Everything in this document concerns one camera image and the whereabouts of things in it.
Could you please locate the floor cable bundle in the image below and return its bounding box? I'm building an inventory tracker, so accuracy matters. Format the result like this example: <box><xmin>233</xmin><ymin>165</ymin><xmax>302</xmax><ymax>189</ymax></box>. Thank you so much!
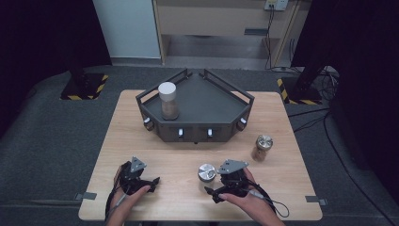
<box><xmin>318</xmin><ymin>66</ymin><xmax>342</xmax><ymax>102</ymax></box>

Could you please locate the hand-held gripper cable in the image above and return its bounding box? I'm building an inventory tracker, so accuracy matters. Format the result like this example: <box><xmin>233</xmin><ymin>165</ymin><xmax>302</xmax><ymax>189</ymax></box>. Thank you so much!
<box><xmin>104</xmin><ymin>183</ymin><xmax>130</xmax><ymax>222</ymax></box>
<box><xmin>247</xmin><ymin>180</ymin><xmax>291</xmax><ymax>219</ymax></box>

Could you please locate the black corner rack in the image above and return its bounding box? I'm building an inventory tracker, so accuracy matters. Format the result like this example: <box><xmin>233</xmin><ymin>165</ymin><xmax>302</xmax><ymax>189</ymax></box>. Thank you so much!
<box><xmin>135</xmin><ymin>68</ymin><xmax>256</xmax><ymax>145</ymax></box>

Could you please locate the person's left hand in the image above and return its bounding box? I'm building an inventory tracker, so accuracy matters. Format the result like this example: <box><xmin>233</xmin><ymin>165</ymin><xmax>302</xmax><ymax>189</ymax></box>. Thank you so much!
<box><xmin>113</xmin><ymin>165</ymin><xmax>152</xmax><ymax>215</ymax></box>

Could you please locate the black stand with striped base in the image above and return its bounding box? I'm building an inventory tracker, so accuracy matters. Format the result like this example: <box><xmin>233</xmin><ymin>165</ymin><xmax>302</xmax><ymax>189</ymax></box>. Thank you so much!
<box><xmin>277</xmin><ymin>62</ymin><xmax>324</xmax><ymax>106</ymax></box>
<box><xmin>60</xmin><ymin>56</ymin><xmax>110</xmax><ymax>102</ymax></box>

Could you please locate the person's right hand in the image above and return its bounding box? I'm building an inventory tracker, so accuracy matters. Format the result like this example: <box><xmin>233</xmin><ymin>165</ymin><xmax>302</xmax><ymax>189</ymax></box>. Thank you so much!
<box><xmin>218</xmin><ymin>168</ymin><xmax>278</xmax><ymax>218</ymax></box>

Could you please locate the grey cabinet label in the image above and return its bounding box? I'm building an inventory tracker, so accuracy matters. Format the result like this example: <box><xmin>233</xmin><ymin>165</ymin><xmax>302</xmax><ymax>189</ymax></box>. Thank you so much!
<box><xmin>244</xmin><ymin>28</ymin><xmax>269</xmax><ymax>37</ymax></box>

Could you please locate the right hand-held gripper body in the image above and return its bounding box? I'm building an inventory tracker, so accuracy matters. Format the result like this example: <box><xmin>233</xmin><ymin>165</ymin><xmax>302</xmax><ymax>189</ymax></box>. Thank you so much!
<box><xmin>216</xmin><ymin>159</ymin><xmax>252</xmax><ymax>199</ymax></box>

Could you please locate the left hand-held gripper cable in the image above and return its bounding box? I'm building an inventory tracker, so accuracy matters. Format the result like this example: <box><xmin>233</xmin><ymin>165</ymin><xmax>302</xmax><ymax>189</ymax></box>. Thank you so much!
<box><xmin>104</xmin><ymin>183</ymin><xmax>130</xmax><ymax>222</ymax></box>

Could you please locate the white-lid glass spice jar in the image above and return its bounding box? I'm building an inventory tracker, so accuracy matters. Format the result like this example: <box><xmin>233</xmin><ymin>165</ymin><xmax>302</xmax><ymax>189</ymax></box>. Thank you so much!
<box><xmin>157</xmin><ymin>81</ymin><xmax>181</xmax><ymax>121</ymax></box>

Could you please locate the white panel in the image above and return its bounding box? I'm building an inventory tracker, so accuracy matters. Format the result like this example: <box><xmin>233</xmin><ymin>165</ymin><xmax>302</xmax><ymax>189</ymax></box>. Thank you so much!
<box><xmin>92</xmin><ymin>0</ymin><xmax>162</xmax><ymax>59</ymax></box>

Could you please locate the wall power socket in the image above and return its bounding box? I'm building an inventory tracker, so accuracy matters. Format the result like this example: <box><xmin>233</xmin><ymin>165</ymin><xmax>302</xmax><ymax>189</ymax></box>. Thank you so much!
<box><xmin>263</xmin><ymin>0</ymin><xmax>289</xmax><ymax>12</ymax></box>

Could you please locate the right hand-held gripper cable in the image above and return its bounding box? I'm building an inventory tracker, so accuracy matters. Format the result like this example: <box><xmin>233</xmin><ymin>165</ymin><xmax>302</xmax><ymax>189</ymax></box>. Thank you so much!
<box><xmin>247</xmin><ymin>180</ymin><xmax>291</xmax><ymax>219</ymax></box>

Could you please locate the silver-lid glass spice jar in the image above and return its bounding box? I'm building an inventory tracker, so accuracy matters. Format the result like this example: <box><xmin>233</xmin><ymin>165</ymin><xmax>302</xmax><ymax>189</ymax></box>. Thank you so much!
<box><xmin>197</xmin><ymin>163</ymin><xmax>217</xmax><ymax>184</ymax></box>

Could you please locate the black floor cable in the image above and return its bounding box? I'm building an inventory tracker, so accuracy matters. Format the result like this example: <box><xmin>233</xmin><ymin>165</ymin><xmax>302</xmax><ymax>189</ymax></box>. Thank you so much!
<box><xmin>322</xmin><ymin>109</ymin><xmax>399</xmax><ymax>226</ymax></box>

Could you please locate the dark curtain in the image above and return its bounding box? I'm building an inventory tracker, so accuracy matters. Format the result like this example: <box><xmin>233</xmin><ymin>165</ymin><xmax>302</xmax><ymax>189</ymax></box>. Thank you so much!
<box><xmin>291</xmin><ymin>0</ymin><xmax>399</xmax><ymax>197</ymax></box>
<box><xmin>0</xmin><ymin>0</ymin><xmax>113</xmax><ymax>140</ymax></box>

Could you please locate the grey tape strip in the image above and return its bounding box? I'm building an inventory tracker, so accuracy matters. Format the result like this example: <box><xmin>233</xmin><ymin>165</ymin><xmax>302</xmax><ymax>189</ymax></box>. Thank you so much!
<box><xmin>74</xmin><ymin>191</ymin><xmax>98</xmax><ymax>202</ymax></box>
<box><xmin>305</xmin><ymin>195</ymin><xmax>328</xmax><ymax>206</ymax></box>

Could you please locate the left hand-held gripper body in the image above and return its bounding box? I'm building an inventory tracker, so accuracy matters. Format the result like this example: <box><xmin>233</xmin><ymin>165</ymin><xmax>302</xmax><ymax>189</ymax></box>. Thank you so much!
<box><xmin>119</xmin><ymin>155</ymin><xmax>149</xmax><ymax>196</ymax></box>

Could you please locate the black socket cable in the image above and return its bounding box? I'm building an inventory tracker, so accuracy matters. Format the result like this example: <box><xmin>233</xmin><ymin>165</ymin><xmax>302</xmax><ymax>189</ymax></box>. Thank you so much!
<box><xmin>264</xmin><ymin>8</ymin><xmax>275</xmax><ymax>71</ymax></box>

